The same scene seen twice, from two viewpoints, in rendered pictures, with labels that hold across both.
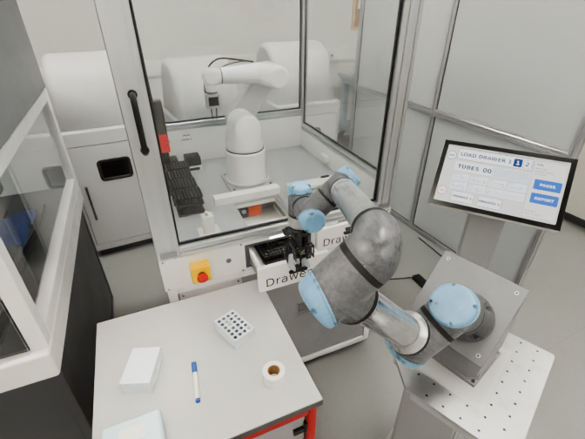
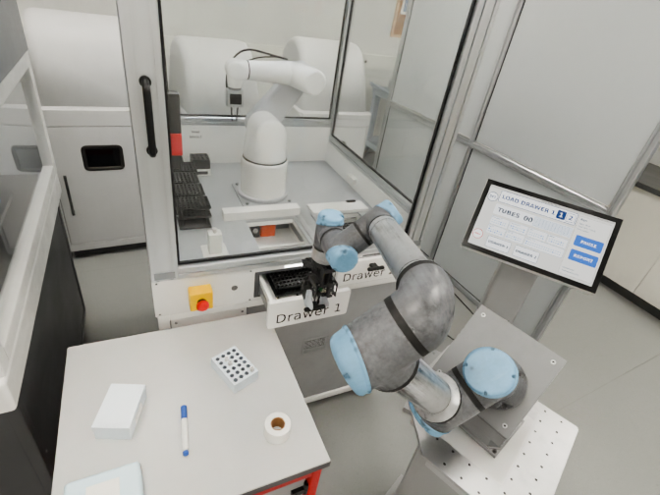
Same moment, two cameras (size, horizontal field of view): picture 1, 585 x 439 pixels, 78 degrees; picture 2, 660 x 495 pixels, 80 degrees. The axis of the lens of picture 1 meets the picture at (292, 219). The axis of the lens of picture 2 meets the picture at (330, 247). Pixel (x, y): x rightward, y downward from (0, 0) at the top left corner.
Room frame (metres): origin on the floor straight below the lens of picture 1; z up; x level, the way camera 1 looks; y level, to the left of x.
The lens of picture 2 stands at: (0.07, 0.07, 1.77)
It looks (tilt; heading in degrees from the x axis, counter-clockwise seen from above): 33 degrees down; 354
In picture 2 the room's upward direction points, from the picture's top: 10 degrees clockwise
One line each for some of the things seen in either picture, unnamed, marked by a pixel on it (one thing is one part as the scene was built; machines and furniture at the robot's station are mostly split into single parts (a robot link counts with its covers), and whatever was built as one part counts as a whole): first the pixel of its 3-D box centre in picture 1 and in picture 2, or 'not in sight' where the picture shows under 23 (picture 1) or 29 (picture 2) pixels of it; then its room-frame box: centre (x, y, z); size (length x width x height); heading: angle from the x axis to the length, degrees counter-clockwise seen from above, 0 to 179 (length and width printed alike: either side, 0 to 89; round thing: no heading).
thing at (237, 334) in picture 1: (234, 328); (234, 368); (0.88, 0.20, 0.78); 0.12 x 0.08 x 0.04; 44
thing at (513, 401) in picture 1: (456, 368); (475, 434); (0.77, -0.55, 0.70); 0.45 x 0.44 x 0.12; 47
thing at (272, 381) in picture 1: (273, 374); (277, 427); (0.69, 0.06, 0.78); 0.07 x 0.07 x 0.04
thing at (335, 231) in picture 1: (346, 233); (369, 269); (1.33, -0.24, 0.87); 0.29 x 0.02 x 0.11; 113
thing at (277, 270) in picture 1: (293, 270); (308, 307); (1.07, -0.01, 0.87); 0.29 x 0.02 x 0.11; 113
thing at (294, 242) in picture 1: (299, 240); (321, 276); (1.03, -0.03, 1.05); 0.09 x 0.08 x 0.12; 23
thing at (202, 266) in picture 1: (200, 272); (200, 298); (1.06, 0.35, 0.88); 0.07 x 0.05 x 0.07; 113
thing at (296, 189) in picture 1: (299, 199); (329, 231); (1.03, -0.02, 1.20); 0.09 x 0.08 x 0.11; 15
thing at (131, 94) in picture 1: (139, 125); (149, 120); (1.03, 0.44, 1.45); 0.05 x 0.03 x 0.19; 23
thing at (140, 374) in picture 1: (142, 369); (121, 411); (0.71, 0.46, 0.79); 0.13 x 0.09 x 0.05; 3
